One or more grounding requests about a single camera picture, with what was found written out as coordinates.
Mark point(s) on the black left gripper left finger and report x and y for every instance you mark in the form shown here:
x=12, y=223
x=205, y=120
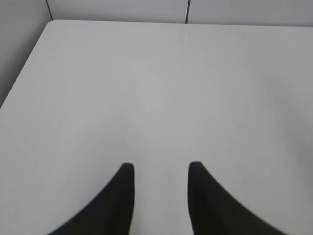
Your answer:
x=110, y=212

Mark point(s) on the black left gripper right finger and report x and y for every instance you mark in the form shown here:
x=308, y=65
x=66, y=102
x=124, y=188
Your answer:
x=213, y=211

